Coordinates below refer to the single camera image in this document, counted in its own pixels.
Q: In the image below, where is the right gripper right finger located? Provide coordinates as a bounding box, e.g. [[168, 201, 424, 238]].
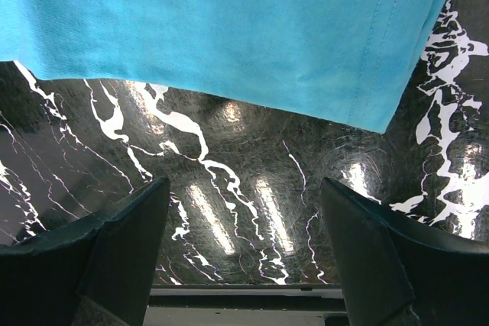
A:
[[321, 178, 488, 325]]

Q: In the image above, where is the cyan t shirt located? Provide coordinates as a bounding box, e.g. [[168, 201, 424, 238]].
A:
[[1, 0, 445, 133]]

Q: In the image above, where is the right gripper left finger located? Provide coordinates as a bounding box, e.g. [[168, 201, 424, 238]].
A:
[[1, 178, 170, 325]]

